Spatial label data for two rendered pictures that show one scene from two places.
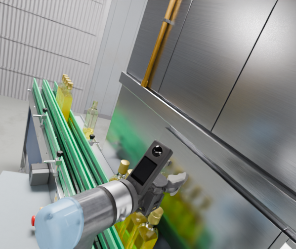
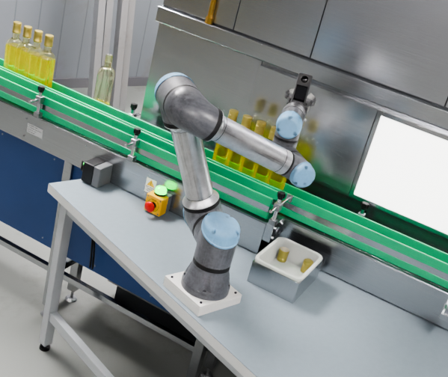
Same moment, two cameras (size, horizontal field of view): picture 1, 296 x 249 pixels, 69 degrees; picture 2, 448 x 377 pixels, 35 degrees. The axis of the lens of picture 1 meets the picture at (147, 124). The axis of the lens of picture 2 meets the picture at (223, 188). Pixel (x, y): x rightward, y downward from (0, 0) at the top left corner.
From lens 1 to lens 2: 193 cm
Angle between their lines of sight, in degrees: 26
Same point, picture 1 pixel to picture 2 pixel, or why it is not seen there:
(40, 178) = (105, 175)
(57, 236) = (298, 123)
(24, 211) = (123, 208)
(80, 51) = not seen: outside the picture
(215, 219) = (333, 125)
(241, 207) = (350, 107)
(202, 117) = (298, 46)
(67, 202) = (289, 112)
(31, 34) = not seen: outside the picture
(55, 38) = not seen: outside the picture
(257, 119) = (347, 40)
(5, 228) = (129, 222)
